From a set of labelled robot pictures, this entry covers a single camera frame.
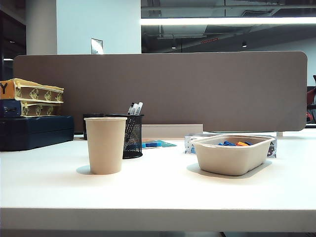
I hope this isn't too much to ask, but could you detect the clear black ballpoint pen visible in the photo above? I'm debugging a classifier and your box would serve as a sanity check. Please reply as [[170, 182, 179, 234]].
[[124, 102, 136, 143]]

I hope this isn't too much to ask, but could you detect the black mesh pen holder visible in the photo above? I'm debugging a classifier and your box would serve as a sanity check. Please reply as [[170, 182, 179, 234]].
[[106, 114, 145, 159]]

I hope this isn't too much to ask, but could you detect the black cylinder container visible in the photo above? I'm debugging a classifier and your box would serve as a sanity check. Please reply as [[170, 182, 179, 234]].
[[82, 113, 105, 140]]

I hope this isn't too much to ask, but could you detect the teal letter packet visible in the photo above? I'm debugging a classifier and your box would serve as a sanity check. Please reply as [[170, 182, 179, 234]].
[[142, 139, 178, 149]]

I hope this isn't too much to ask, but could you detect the clear plastic chip box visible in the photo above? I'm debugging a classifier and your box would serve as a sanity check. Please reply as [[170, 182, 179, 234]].
[[184, 132, 277, 159]]

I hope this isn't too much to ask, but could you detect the brown fabric desk divider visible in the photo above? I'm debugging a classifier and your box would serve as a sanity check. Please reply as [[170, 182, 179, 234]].
[[12, 51, 309, 132]]

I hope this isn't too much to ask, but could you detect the beige paper cup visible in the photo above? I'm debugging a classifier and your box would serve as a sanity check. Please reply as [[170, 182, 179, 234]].
[[83, 117, 128, 175]]

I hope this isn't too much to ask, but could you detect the beige pulp tray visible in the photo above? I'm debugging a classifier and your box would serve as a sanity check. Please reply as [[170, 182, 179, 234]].
[[191, 134, 276, 177]]

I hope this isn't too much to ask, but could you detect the long ceiling light strip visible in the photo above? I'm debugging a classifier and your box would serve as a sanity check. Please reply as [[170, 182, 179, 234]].
[[140, 16, 316, 25]]

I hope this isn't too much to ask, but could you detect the blue-ended yellow box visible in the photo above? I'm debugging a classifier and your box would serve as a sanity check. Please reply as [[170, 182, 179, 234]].
[[0, 99, 64, 118]]

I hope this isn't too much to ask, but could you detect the navy plastic case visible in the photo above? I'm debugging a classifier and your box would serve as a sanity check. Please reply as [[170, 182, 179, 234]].
[[0, 115, 75, 152]]

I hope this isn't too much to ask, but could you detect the orange-ended yellow box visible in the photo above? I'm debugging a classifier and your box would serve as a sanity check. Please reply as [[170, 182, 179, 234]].
[[0, 78, 65, 103]]

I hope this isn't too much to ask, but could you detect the white round column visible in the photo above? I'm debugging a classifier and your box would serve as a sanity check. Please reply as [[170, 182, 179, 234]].
[[25, 0, 58, 55]]

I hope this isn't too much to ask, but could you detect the red black office chair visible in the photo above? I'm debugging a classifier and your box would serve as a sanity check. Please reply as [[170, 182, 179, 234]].
[[306, 75, 316, 124]]

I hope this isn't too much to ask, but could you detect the beige cable trunking strip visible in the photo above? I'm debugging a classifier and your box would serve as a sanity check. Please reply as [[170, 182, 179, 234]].
[[142, 124, 204, 139]]

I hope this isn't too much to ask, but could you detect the silver wall sign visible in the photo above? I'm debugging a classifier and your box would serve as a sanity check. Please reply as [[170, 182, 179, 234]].
[[90, 38, 104, 54]]

